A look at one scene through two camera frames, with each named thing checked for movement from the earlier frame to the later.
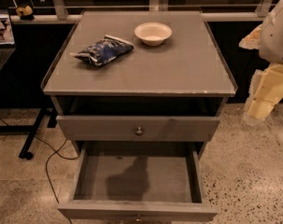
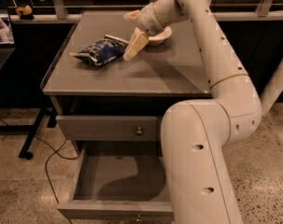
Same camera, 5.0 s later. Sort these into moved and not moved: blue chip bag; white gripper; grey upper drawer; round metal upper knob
Moved: white gripper
Not moved: round metal upper knob; blue chip bag; grey upper drawer
